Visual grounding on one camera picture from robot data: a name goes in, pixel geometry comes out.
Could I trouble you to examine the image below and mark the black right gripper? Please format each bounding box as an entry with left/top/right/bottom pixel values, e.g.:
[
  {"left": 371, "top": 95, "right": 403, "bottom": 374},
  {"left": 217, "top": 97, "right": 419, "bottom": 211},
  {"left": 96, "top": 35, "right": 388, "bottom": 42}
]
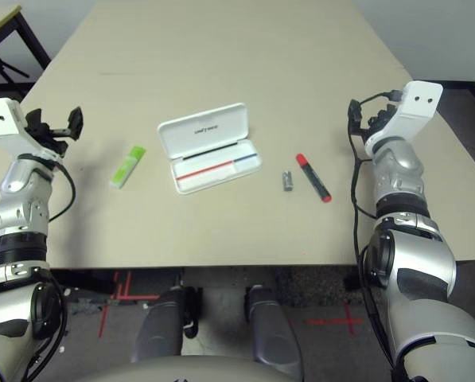
[{"left": 347, "top": 99, "right": 398, "bottom": 140}]

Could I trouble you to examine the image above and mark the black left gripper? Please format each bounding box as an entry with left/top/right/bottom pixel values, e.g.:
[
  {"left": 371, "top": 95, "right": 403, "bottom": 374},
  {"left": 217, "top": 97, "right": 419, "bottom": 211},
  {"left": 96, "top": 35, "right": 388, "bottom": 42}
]
[{"left": 25, "top": 105, "right": 84, "bottom": 158}]

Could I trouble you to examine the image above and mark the green highlighter pen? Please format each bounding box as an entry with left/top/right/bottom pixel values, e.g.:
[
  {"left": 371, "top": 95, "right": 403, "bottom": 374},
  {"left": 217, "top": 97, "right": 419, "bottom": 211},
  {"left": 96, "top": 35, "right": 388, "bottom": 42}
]
[{"left": 108, "top": 145, "right": 147, "bottom": 189}]

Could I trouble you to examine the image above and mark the black marker with red cap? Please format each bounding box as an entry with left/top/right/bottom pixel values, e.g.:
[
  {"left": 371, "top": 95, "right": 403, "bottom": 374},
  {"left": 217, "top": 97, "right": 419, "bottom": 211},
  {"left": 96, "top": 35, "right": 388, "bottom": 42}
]
[{"left": 295, "top": 153, "right": 333, "bottom": 203}]

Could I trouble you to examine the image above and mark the white plastic pencil case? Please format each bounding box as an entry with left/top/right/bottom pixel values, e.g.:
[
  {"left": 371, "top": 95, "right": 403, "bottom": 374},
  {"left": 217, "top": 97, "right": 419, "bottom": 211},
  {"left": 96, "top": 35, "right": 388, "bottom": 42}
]
[{"left": 157, "top": 102, "right": 263, "bottom": 196}]

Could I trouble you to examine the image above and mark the grey robot left leg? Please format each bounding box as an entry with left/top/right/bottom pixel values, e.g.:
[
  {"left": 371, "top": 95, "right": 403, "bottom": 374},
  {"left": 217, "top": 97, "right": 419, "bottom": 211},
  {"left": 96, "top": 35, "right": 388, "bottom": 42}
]
[{"left": 130, "top": 284, "right": 201, "bottom": 364}]

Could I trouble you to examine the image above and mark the grey robot leg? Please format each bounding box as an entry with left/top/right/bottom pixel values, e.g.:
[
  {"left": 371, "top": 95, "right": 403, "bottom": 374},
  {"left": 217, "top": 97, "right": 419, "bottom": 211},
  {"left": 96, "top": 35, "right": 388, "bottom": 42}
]
[
  {"left": 130, "top": 284, "right": 201, "bottom": 364},
  {"left": 243, "top": 284, "right": 302, "bottom": 369}
]

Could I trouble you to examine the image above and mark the grey robot right leg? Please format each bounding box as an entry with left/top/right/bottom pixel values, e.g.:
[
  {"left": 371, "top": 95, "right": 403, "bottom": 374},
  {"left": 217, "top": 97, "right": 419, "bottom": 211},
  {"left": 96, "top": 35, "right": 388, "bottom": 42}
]
[{"left": 243, "top": 284, "right": 302, "bottom": 369}]

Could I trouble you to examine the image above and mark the beige robot torso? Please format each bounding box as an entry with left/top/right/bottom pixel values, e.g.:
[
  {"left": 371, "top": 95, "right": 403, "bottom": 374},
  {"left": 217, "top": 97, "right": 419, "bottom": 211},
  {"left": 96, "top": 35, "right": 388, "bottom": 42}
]
[{"left": 76, "top": 355, "right": 298, "bottom": 382}]

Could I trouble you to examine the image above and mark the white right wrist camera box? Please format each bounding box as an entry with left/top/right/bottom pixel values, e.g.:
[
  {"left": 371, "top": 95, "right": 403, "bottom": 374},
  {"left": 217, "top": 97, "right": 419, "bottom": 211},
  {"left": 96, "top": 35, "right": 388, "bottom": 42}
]
[{"left": 364, "top": 80, "right": 444, "bottom": 158}]

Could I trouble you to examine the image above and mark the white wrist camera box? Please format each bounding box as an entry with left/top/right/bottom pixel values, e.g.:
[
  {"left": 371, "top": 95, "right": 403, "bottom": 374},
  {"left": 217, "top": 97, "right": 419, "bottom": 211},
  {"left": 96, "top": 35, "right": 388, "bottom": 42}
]
[
  {"left": 364, "top": 80, "right": 444, "bottom": 158},
  {"left": 0, "top": 97, "right": 61, "bottom": 160}
]

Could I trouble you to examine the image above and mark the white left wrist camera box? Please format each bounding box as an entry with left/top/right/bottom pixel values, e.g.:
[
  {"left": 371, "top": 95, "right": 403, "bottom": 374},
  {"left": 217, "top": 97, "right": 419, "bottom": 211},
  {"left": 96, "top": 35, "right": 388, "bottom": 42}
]
[{"left": 0, "top": 97, "right": 61, "bottom": 160}]

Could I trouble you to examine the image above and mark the side table with black frame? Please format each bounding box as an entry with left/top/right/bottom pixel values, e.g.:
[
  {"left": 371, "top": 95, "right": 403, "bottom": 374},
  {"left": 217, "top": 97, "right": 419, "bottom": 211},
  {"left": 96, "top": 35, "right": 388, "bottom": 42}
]
[{"left": 0, "top": 3, "right": 52, "bottom": 80}]

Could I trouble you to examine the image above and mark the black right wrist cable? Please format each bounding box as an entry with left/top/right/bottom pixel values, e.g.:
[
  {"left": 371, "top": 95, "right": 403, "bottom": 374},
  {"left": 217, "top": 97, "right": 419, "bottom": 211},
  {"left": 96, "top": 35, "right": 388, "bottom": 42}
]
[{"left": 347, "top": 90, "right": 402, "bottom": 382}]

